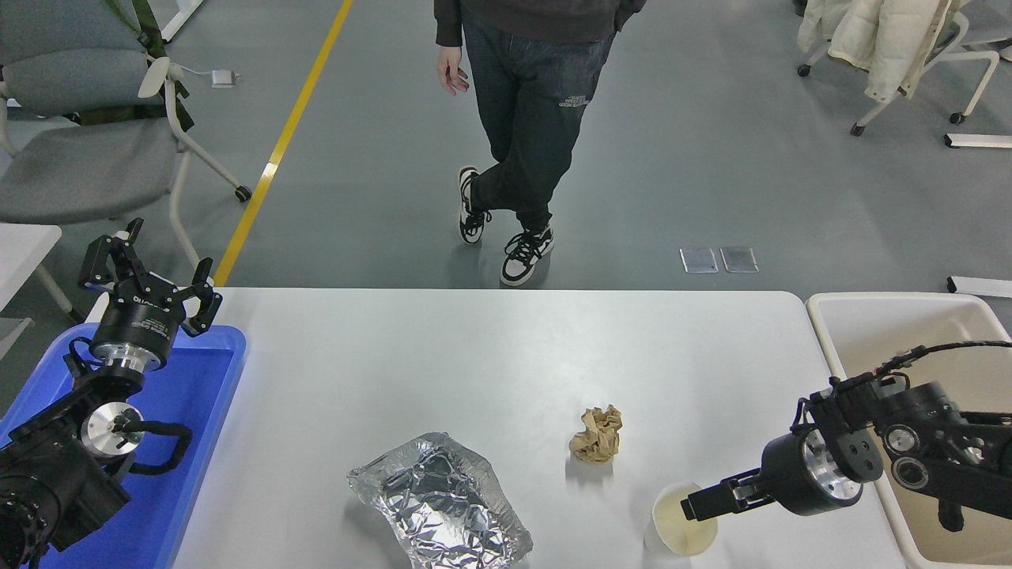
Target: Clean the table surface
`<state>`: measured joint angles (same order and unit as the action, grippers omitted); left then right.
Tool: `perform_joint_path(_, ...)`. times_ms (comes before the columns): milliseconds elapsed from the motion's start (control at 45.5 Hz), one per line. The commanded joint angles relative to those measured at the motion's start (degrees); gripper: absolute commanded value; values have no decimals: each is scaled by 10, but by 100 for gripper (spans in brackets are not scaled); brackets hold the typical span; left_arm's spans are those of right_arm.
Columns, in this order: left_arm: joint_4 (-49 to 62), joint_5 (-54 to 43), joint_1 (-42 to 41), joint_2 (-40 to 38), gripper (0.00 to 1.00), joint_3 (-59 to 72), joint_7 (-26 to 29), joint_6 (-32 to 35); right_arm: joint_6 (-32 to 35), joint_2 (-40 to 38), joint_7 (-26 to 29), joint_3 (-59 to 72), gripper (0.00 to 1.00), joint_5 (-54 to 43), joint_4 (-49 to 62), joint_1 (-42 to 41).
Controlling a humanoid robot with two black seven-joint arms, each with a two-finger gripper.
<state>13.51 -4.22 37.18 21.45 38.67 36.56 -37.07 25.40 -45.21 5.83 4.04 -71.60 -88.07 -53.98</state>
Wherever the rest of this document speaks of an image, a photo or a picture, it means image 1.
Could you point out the white paper cup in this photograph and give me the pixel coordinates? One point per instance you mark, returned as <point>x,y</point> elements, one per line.
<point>672,537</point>

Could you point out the white table foot bar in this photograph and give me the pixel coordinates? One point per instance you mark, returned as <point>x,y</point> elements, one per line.
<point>980,286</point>
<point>180,20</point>
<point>980,141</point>

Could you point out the large pale plastic bin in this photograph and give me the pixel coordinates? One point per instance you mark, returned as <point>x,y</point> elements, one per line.
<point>885,332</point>

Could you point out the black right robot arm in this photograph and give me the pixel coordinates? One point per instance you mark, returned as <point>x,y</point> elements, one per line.
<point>933,419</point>

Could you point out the tan paper ball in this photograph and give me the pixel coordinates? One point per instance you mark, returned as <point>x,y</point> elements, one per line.
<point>597,435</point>

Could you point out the grey office chair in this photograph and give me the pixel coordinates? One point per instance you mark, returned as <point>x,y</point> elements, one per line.
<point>79,166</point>

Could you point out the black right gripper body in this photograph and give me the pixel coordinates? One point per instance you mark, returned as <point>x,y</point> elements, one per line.
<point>787,474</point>

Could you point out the blue plastic tray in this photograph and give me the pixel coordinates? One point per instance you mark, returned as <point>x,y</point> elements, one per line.
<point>190,411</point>

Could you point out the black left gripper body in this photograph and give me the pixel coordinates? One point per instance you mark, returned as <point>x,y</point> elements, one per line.
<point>142,324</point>

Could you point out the small white side table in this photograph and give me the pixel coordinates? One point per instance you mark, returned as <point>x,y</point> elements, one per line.
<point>24,245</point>

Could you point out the cream padded coat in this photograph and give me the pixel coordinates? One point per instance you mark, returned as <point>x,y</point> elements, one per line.
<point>870,39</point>

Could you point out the person's right hand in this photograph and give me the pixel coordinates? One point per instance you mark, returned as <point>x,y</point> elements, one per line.
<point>452,71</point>

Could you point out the white-framed office chair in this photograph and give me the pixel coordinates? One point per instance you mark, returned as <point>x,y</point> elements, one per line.
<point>980,55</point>

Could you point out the silver foil tray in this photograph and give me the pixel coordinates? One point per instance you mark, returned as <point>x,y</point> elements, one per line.
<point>443,506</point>

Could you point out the white power adapter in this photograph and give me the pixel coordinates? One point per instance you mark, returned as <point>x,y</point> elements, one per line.
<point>224,78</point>

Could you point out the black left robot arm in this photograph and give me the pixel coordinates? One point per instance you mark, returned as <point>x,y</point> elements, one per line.
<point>47,474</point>

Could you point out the silver floor socket cover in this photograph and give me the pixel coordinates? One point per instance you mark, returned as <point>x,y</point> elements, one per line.
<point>699,261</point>
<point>739,259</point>

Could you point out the person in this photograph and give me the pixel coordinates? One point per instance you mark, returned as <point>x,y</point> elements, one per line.
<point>538,103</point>

